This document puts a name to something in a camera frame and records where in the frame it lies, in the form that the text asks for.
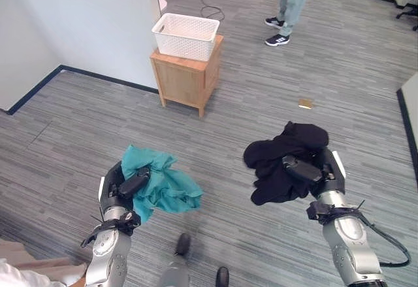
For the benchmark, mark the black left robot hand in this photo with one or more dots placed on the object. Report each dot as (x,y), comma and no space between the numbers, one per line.
(114,182)

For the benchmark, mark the small brown cardboard piece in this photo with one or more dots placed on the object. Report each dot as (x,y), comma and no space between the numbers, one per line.
(306,103)

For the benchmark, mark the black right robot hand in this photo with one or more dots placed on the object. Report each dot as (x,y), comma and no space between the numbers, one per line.
(321,172)

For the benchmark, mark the bed with white sheet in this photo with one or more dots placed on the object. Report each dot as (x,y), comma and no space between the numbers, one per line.
(32,269)

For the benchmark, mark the white woven laundry basket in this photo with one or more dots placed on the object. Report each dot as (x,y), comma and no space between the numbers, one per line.
(185,37)

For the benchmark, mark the dark robot foot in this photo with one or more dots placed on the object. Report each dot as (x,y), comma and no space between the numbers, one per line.
(222,277)
(183,244)

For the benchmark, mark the silver robot leg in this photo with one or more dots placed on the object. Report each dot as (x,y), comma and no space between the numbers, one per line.
(174,272)

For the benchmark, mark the person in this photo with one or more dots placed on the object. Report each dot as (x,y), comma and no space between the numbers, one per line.
(289,2)

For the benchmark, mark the black office chair base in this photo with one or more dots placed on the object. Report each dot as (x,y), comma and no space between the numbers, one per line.
(408,15)

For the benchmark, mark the teal cloth garment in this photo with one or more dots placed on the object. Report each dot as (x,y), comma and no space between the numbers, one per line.
(163,182)

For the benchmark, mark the black cloth garment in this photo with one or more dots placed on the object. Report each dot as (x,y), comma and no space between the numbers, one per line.
(284,162)

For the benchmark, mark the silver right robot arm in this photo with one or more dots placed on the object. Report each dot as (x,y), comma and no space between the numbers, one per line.
(349,238)

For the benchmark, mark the small wooden cabinet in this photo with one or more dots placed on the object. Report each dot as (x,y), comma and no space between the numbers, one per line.
(187,77)

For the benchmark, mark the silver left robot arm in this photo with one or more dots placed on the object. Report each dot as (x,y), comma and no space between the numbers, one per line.
(107,247)

